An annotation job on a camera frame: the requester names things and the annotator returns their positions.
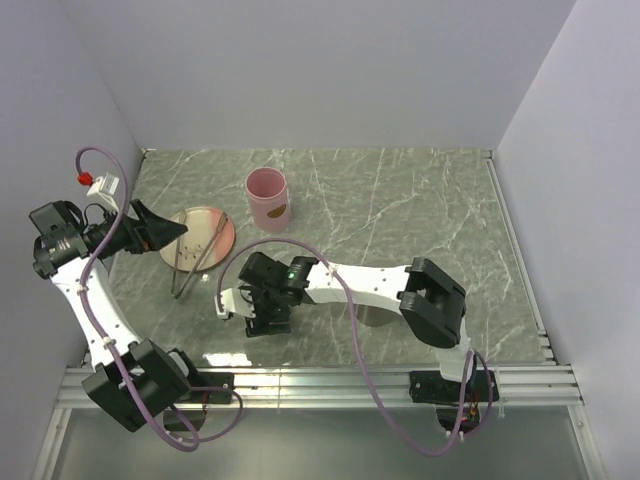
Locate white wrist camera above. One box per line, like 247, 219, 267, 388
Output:
86, 173, 120, 213
215, 287, 255, 320

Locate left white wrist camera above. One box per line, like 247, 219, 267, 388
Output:
86, 173, 120, 213

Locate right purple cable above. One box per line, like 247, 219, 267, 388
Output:
217, 238, 496, 457

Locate grey cylindrical container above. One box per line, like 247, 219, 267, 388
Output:
357, 305, 400, 328

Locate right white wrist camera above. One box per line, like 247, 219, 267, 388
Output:
215, 287, 255, 320

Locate pink floral plate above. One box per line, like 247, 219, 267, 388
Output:
160, 207, 236, 273

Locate pink cylindrical container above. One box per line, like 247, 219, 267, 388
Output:
245, 167, 291, 233

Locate aluminium rail frame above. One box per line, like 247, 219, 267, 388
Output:
32, 364, 607, 479

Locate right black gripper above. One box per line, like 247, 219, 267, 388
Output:
239, 285, 291, 339

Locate metal tongs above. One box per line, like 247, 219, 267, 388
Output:
170, 212, 228, 300

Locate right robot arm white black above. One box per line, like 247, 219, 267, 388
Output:
218, 252, 500, 406

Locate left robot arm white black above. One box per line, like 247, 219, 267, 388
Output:
29, 200, 234, 432

